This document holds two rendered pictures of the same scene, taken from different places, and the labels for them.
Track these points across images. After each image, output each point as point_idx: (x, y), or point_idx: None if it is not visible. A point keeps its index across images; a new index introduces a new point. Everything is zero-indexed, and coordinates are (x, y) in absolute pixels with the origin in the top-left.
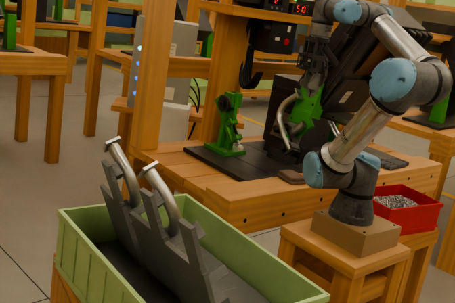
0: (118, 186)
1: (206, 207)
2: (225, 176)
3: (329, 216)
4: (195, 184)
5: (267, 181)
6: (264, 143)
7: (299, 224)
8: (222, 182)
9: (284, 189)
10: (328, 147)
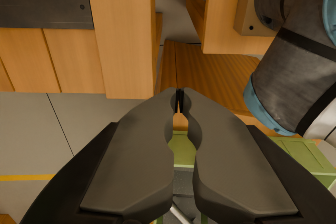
0: None
1: (191, 165)
2: (56, 32)
3: (267, 31)
4: (84, 92)
5: None
6: None
7: (214, 27)
8: (81, 54)
9: None
10: (321, 138)
